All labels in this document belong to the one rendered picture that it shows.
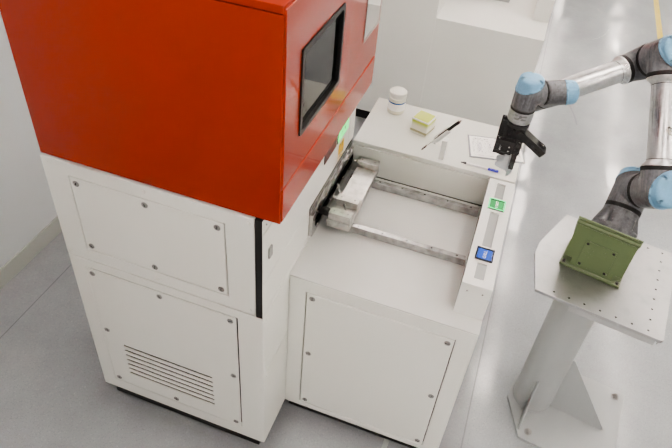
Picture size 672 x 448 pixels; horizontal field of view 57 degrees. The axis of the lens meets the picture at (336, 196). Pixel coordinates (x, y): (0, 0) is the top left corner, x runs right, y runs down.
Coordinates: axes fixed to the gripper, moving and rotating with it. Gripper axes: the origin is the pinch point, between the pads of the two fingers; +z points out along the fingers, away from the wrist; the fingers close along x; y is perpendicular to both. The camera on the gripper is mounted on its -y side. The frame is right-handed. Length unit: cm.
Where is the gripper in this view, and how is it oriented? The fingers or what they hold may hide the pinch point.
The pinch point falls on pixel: (509, 172)
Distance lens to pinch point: 214.0
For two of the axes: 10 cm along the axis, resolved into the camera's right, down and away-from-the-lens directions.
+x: -3.4, 5.9, -7.3
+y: -9.4, -2.7, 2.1
